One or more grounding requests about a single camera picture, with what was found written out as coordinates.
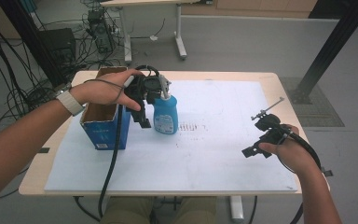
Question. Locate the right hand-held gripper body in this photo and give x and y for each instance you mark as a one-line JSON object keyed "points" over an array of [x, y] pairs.
{"points": [[268, 123]]}

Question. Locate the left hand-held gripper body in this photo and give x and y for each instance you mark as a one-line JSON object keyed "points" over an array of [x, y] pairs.
{"points": [[146, 85]]}

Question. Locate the blue plastic bottle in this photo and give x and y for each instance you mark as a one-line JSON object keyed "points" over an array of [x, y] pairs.
{"points": [[166, 115]]}

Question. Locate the blue cardboard box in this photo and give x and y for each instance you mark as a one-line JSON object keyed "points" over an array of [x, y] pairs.
{"points": [[105, 133]]}

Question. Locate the person's right hand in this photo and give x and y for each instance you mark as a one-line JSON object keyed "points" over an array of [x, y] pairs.
{"points": [[295, 152]]}

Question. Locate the person's left hand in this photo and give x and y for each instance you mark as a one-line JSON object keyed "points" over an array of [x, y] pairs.
{"points": [[99, 90]]}

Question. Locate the white table mat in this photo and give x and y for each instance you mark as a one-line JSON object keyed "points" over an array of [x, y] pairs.
{"points": [[211, 155]]}

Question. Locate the grey floor grating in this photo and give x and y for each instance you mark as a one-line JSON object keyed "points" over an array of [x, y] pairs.
{"points": [[320, 115]]}

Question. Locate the white desk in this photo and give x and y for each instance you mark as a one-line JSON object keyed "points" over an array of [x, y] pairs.
{"points": [[127, 34]]}

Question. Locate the white table leg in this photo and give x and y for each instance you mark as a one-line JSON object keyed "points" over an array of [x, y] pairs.
{"points": [[236, 208]]}

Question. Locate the grey computer tower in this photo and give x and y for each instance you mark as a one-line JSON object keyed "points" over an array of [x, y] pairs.
{"points": [[101, 31]]}

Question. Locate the beige wrist watch band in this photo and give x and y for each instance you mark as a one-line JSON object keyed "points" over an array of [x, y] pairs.
{"points": [[71, 101]]}

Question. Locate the grey tab on table edge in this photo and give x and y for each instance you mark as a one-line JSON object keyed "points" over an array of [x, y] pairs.
{"points": [[327, 172]]}

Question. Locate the person's right leg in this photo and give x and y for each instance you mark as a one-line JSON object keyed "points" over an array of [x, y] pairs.
{"points": [[197, 211]]}

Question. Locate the person's leg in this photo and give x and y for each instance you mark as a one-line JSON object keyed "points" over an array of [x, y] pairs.
{"points": [[197, 211], [127, 211]]}

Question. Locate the person's left leg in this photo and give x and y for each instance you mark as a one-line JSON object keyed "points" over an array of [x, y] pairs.
{"points": [[127, 211]]}

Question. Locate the black box case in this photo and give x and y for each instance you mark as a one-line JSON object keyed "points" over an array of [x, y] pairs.
{"points": [[59, 43]]}

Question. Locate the black tape strip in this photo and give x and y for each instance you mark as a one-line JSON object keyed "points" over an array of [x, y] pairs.
{"points": [[44, 150]]}

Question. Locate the wooden cabinet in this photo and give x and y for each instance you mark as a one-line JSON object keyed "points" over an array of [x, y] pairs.
{"points": [[248, 7]]}

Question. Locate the black metal post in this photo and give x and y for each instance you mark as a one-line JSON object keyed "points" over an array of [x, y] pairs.
{"points": [[31, 40], [332, 46]]}

